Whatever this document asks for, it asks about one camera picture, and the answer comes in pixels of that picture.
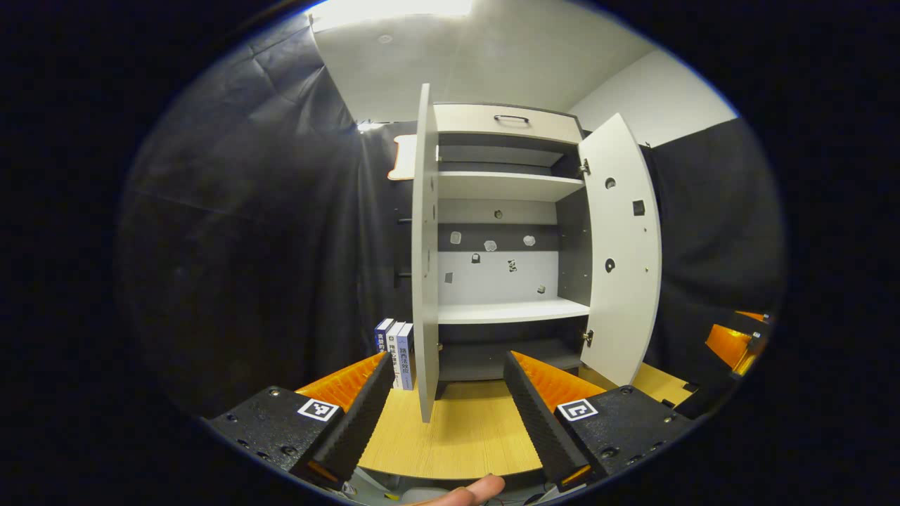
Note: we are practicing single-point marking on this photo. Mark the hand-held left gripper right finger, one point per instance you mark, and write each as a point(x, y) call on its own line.
point(541, 429)

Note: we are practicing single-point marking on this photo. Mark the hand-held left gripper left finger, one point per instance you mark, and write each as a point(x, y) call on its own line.
point(355, 429)

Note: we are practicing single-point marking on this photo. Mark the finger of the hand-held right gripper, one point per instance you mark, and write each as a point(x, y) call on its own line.
point(756, 330)
point(728, 344)

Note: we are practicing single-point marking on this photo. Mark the cabinet door with headphone sticker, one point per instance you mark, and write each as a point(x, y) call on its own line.
point(626, 316)

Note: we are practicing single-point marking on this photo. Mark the beige double-door shoe cabinet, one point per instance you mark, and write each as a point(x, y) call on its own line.
point(506, 313)

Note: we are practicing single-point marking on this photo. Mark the cabinet door with camera sticker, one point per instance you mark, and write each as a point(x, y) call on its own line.
point(425, 281)

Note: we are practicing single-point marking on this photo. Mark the beige cabinet drawer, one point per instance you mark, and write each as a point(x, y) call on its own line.
point(464, 121)

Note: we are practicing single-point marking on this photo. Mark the light blue book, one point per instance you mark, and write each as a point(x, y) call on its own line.
point(406, 358)

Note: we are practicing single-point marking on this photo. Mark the white book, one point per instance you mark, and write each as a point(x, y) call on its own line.
point(395, 351)

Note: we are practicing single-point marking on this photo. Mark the black backdrop cloth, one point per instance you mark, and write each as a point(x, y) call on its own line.
point(246, 246)

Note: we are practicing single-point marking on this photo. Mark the ceiling light panel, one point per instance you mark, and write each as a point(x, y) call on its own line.
point(394, 10)

